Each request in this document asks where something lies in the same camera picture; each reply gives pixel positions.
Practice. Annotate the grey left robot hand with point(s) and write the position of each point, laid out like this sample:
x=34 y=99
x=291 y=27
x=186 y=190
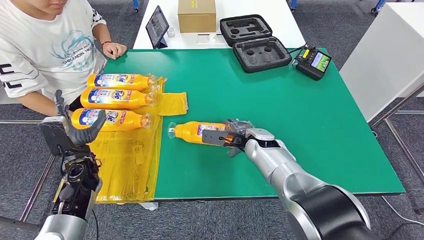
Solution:
x=79 y=134

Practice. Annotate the person's left hand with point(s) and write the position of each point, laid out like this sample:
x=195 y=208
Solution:
x=114 y=50

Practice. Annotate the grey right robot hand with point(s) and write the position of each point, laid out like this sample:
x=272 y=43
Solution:
x=238 y=127

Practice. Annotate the orange detergent bottle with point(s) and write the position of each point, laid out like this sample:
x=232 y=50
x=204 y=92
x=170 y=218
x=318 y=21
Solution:
x=109 y=104
x=129 y=124
x=188 y=130
x=142 y=84

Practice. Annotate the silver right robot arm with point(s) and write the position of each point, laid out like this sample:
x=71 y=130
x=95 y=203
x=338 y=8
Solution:
x=298 y=185

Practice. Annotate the person's right forearm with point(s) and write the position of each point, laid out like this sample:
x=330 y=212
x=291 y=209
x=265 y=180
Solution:
x=38 y=104

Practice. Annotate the person's left forearm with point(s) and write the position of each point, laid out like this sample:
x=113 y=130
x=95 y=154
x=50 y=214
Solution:
x=101 y=33

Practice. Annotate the black tablet with stand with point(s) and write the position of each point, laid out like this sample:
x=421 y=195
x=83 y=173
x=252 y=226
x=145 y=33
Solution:
x=157 y=26

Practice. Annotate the blue metal leg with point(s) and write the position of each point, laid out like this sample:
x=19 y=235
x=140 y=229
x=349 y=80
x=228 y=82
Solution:
x=377 y=5
x=135 y=5
x=292 y=4

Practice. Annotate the yellow taped cardboard sheet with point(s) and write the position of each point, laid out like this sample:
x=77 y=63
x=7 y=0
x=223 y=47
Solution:
x=132 y=159

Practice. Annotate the small white case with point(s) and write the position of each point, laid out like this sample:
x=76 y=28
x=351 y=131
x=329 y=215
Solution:
x=171 y=32

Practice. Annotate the person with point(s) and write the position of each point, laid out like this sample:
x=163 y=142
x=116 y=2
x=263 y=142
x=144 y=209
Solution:
x=39 y=49

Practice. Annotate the black foam-lined case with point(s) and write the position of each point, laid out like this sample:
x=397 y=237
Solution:
x=261 y=54

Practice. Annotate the white chair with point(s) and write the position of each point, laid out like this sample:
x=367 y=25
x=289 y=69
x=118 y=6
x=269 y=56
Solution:
x=6 y=97

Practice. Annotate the white flat card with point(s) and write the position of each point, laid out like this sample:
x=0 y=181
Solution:
x=202 y=40

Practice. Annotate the brown cardboard box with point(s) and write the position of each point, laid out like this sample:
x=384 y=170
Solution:
x=196 y=16

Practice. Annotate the small clear plastic piece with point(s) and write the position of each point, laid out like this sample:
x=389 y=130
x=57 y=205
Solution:
x=212 y=37

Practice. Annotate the black controller with screen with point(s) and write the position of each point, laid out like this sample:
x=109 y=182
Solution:
x=313 y=64

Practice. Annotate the white table foot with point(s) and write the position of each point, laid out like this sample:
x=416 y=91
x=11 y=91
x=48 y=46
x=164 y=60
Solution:
x=149 y=206

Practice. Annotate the white table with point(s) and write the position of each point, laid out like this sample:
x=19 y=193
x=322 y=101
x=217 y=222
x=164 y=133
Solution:
x=281 y=24

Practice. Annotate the white cabinet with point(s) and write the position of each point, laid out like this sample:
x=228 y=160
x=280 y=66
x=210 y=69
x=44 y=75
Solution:
x=381 y=59

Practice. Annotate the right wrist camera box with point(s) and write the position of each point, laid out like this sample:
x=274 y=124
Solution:
x=217 y=137

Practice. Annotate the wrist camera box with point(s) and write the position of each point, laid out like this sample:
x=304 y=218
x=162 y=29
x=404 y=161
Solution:
x=217 y=137
x=53 y=136

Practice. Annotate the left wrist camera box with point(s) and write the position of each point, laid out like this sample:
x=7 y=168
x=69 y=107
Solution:
x=53 y=136

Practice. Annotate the grey metal frame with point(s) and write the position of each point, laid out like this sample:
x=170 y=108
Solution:
x=36 y=188
x=397 y=106

